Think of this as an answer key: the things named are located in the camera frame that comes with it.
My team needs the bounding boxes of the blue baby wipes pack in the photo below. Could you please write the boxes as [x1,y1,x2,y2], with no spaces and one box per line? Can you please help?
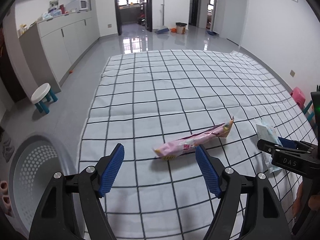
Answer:
[256,120,282,173]

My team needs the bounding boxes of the pink snack wrapper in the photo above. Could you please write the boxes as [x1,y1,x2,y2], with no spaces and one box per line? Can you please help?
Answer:
[153,117,234,160]

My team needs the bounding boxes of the small trash bin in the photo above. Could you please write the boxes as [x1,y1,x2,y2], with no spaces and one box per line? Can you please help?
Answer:
[176,22,187,35]

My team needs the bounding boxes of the pink child chair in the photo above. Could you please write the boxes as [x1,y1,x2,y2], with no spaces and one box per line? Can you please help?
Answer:
[290,87,305,109]

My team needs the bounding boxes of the grey perforated laundry basket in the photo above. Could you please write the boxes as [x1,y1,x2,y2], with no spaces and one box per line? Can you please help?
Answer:
[8,133,77,237]

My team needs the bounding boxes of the white black grid mattress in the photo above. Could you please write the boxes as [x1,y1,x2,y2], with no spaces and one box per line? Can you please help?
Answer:
[79,50,317,239]

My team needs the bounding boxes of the white stool teal legs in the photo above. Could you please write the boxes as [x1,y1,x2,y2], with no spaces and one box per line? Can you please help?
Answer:
[30,83,58,114]

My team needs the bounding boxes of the grey sneakers pair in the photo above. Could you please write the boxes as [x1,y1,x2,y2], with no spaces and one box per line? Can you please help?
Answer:
[2,138,15,163]

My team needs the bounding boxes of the pink slippers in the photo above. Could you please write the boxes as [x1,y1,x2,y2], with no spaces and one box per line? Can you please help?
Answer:
[0,180,12,217]

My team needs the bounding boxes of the white grey sideboard cabinet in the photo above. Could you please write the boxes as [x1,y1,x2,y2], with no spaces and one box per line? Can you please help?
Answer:
[19,10,99,93]

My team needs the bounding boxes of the blue dustpan with broom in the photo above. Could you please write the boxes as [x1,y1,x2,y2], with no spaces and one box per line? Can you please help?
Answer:
[155,0,169,35]

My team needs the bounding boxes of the white microwave oven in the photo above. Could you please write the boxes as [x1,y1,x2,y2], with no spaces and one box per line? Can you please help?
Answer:
[65,0,88,12]

